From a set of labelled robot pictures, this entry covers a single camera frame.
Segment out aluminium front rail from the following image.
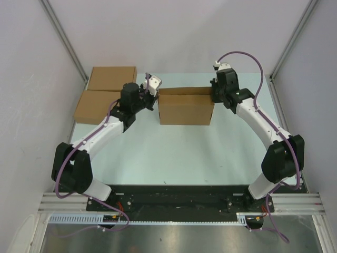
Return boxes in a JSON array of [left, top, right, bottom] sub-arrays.
[[38, 193, 325, 215]]

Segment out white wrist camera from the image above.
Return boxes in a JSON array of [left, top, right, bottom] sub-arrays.
[[143, 73, 162, 97], [213, 61, 231, 71]]

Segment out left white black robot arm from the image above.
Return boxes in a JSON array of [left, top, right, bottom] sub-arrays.
[[51, 75, 162, 211]]

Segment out right aluminium frame post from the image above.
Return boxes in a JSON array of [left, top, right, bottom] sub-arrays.
[[271, 0, 319, 80]]

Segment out aluminium frame post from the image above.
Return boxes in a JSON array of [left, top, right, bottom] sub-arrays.
[[39, 0, 88, 83], [271, 0, 319, 80]]

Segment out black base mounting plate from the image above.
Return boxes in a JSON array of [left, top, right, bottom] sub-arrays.
[[54, 184, 309, 213]]

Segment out cardboard box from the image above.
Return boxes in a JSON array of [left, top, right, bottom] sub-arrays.
[[87, 66, 137, 92], [158, 87, 214, 125], [73, 90, 120, 125]]

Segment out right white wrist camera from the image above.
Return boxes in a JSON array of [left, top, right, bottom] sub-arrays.
[[213, 61, 231, 71]]

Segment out left aluminium frame post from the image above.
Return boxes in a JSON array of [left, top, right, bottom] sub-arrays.
[[39, 0, 88, 83]]

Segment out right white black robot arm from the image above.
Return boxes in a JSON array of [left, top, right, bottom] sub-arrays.
[[210, 64, 305, 211]]

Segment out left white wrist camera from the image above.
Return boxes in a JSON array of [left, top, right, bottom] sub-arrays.
[[143, 73, 162, 97]]

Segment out white slotted cable duct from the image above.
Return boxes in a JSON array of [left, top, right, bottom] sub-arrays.
[[48, 213, 262, 226]]

